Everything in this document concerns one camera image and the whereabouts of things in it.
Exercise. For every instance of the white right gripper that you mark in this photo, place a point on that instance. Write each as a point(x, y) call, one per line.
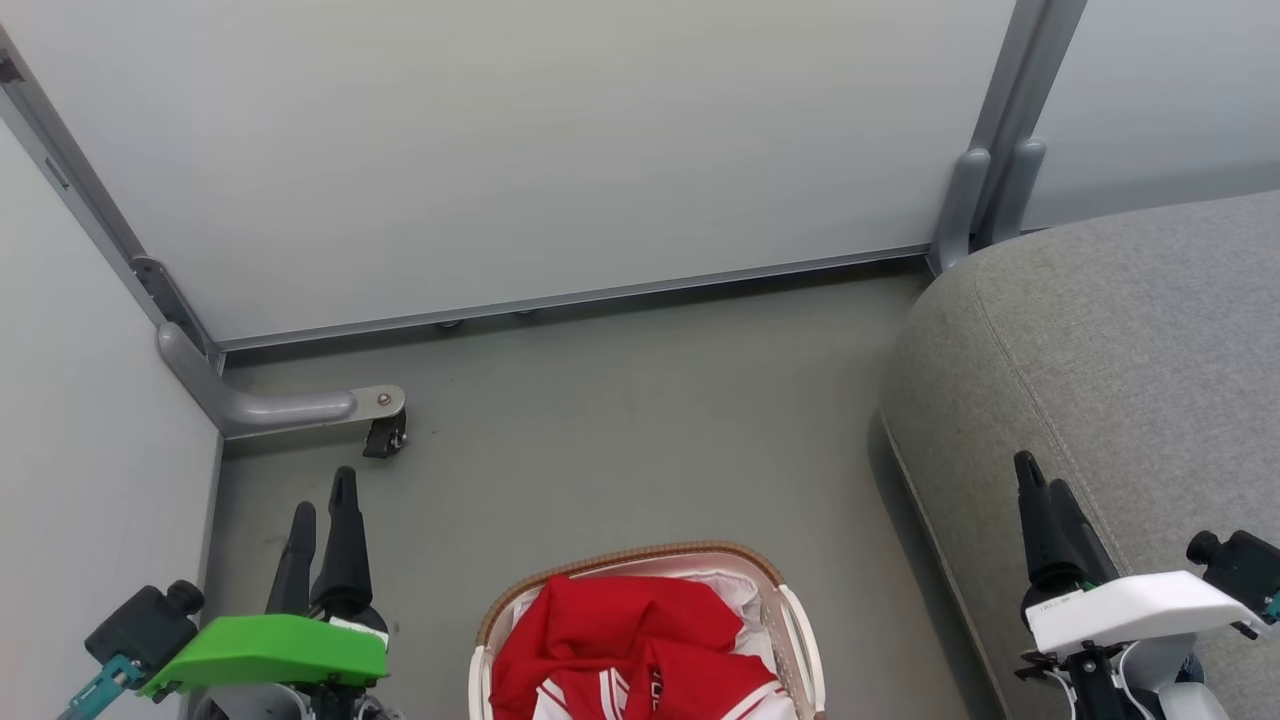
point(1140, 605)

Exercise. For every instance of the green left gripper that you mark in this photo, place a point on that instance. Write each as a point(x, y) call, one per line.
point(270, 648)

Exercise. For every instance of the red shorts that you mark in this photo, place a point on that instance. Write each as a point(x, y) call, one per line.
point(620, 615)

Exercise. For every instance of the red jersey with white stripes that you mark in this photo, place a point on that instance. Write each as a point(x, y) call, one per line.
point(690, 690)

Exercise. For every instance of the grey fabric sofa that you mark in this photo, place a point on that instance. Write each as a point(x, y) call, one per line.
point(1120, 380)

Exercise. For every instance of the black caster wheel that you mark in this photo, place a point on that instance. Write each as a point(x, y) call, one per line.
point(384, 436)

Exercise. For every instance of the grey partition foot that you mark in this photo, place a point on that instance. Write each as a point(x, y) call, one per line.
point(280, 408)

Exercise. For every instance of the white wicker-rimmed laundry basket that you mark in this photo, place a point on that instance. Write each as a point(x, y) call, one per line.
point(795, 640)

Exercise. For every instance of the white cloth basket liner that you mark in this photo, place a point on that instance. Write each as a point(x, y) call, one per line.
point(745, 595)

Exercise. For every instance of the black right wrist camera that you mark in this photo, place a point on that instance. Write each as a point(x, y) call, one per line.
point(1245, 565)

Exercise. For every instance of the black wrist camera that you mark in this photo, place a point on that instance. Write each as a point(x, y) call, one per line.
point(140, 628)
point(1245, 565)

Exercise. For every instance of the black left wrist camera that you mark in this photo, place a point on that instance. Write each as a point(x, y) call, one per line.
point(140, 628)

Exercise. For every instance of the grey partition bottom rail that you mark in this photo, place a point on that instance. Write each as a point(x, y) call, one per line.
point(560, 298)

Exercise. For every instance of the grey partition corner post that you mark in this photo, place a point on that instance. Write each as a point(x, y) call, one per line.
point(1010, 130)

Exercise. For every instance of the grey partition side frame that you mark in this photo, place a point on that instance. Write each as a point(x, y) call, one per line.
point(80, 190)

